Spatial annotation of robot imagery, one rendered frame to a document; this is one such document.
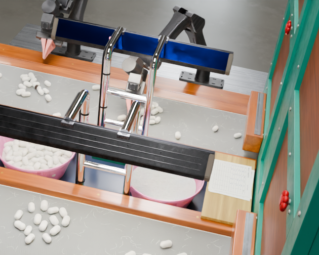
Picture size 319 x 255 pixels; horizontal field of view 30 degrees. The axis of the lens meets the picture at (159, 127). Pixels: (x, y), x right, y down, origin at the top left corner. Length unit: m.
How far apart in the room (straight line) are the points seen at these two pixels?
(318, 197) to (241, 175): 0.99
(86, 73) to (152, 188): 0.69
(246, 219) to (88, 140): 0.51
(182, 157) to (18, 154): 0.70
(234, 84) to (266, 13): 2.53
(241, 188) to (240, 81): 0.88
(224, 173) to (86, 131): 0.61
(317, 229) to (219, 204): 0.83
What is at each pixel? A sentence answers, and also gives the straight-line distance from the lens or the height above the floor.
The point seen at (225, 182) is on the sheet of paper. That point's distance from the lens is 1.94.
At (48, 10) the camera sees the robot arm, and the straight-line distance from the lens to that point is 2.38.
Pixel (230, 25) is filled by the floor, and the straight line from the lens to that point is 4.80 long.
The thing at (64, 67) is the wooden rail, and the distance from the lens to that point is 2.45.
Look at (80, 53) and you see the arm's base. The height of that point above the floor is 0.68.
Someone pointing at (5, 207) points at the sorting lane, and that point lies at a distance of 1.83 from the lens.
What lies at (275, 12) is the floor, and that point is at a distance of 5.21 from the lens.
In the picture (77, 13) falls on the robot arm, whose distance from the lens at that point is 2.64.
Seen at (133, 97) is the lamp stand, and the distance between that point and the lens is 1.93.
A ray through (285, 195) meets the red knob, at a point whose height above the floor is 1.26.
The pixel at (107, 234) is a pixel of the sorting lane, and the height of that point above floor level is 0.74.
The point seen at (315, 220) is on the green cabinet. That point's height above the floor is 1.34.
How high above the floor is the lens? 2.02
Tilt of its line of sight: 36 degrees down
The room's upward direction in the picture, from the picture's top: 9 degrees clockwise
